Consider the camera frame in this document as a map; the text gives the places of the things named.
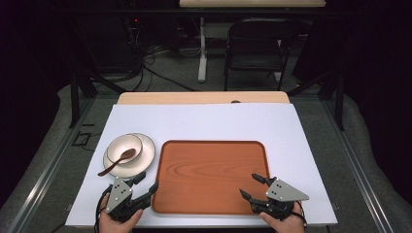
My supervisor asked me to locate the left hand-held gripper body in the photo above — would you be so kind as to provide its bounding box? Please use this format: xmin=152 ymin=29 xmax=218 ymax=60
xmin=104 ymin=178 xmax=154 ymax=223

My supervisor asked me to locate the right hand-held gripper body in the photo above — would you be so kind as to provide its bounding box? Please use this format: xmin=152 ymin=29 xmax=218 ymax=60
xmin=250 ymin=176 xmax=311 ymax=221

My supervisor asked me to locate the person's left hand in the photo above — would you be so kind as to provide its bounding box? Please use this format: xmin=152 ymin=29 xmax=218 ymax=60
xmin=98 ymin=193 xmax=145 ymax=233

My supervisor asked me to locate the person's right hand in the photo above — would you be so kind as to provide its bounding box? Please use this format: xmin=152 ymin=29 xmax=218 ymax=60
xmin=258 ymin=201 xmax=307 ymax=233

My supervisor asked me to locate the white plate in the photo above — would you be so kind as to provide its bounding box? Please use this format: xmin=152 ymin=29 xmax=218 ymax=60
xmin=102 ymin=132 xmax=156 ymax=180

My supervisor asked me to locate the brown wooden spoon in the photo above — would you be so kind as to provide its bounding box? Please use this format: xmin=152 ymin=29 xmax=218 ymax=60
xmin=97 ymin=148 xmax=137 ymax=178

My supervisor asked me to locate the white bowl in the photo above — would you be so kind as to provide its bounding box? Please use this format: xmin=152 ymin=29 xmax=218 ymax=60
xmin=105 ymin=133 xmax=144 ymax=165

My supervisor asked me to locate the brown wooden tray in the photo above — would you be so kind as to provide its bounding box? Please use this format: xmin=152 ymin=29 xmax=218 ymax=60
xmin=152 ymin=139 xmax=271 ymax=216

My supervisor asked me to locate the white table mat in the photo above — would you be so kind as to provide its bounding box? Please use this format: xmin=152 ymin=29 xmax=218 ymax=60
xmin=65 ymin=103 xmax=339 ymax=228

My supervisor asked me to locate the light wooden table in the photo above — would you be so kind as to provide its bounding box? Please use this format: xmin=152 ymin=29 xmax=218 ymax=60
xmin=117 ymin=90 xmax=291 ymax=106

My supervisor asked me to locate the black metal stand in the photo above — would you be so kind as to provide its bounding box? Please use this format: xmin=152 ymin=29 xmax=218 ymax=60
xmin=286 ymin=68 xmax=346 ymax=132
xmin=68 ymin=62 xmax=128 ymax=129

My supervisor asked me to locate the white desk leg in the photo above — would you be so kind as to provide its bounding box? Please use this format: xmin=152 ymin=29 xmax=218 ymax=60
xmin=197 ymin=17 xmax=209 ymax=83

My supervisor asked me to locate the black folding chair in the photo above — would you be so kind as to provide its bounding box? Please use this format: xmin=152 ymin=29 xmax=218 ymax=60
xmin=223 ymin=17 xmax=293 ymax=92

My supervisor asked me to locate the dark curtain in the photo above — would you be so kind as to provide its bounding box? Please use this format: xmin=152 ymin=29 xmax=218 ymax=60
xmin=324 ymin=0 xmax=412 ymax=206
xmin=0 ymin=0 xmax=73 ymax=208

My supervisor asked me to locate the dark device with red light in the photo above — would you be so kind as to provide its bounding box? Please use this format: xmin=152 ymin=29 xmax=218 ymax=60
xmin=130 ymin=16 xmax=143 ymax=37

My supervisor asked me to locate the black metal crossbar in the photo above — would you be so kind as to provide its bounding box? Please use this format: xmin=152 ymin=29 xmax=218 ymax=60
xmin=52 ymin=7 xmax=359 ymax=16

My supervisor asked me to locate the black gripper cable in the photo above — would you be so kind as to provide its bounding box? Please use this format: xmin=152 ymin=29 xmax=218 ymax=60
xmin=294 ymin=200 xmax=309 ymax=228
xmin=93 ymin=185 xmax=113 ymax=233

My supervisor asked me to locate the grey metal floor rail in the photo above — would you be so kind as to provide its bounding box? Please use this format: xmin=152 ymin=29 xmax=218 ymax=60
xmin=320 ymin=96 xmax=395 ymax=233
xmin=5 ymin=96 xmax=95 ymax=233

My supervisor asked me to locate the black floor cable bundle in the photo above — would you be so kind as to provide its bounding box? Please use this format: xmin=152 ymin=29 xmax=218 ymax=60
xmin=123 ymin=18 xmax=199 ymax=93

